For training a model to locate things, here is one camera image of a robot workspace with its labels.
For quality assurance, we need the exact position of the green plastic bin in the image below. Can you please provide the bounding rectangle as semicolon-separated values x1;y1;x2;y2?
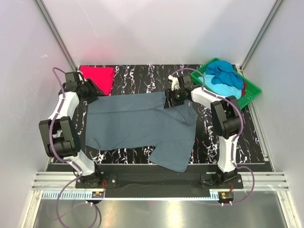
191;58;262;109

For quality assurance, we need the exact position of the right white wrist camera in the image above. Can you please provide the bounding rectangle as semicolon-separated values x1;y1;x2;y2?
168;75;193;91

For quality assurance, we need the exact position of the small circuit board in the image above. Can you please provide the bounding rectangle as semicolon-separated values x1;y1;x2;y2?
220;191;234;200
92;191;105;198

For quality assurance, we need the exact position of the dark red t shirt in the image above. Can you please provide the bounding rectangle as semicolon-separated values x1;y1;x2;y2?
241;80;247;97

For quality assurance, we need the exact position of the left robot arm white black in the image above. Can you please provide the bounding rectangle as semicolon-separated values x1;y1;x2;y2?
38;70;105;188

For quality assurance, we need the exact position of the right small circuit board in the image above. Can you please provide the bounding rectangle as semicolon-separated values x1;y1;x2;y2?
220;191;234;200

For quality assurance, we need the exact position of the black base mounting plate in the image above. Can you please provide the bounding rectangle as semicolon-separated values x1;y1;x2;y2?
76;164;244;190

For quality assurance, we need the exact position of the dark blue t shirt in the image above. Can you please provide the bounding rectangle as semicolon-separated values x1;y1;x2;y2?
205;60;244;90

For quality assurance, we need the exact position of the aluminium frame rail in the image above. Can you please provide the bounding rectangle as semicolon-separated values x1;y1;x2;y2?
32;172;289;200

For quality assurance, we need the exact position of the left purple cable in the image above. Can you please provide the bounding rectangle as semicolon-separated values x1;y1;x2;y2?
51;67;103;226

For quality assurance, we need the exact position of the purple cable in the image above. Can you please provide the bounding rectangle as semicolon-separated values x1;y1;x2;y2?
51;67;103;226
171;68;256;205

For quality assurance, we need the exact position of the light blue t shirt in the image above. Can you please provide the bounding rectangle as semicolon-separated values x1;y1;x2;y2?
204;74;242;99

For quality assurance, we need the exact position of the left small circuit board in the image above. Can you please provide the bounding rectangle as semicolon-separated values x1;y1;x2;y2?
92;191;105;198

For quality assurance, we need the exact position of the grey blue t shirt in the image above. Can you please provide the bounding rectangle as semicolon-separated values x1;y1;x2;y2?
85;92;198;172

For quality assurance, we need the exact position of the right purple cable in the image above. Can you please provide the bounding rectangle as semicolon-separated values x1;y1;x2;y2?
171;68;256;205

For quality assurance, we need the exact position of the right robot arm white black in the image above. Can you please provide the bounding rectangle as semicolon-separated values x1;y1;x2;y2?
164;75;244;188

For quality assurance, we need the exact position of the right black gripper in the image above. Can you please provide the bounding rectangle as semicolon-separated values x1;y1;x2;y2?
163;88;185;110

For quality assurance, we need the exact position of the folded red t shirt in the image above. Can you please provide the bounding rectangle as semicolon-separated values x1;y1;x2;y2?
80;66;115;95

